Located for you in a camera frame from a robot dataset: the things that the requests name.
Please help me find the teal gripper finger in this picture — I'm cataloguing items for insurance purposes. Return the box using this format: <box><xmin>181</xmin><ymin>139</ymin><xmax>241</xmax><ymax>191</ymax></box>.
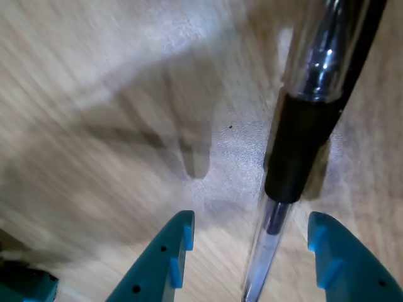
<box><xmin>105</xmin><ymin>210</ymin><xmax>195</xmax><ymax>302</ymax></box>
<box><xmin>307</xmin><ymin>210</ymin><xmax>403</xmax><ymax>302</ymax></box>

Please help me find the clear capped pen black grip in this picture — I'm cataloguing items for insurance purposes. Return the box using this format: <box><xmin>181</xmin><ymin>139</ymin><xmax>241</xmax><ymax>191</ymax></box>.
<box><xmin>241</xmin><ymin>0</ymin><xmax>388</xmax><ymax>302</ymax></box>

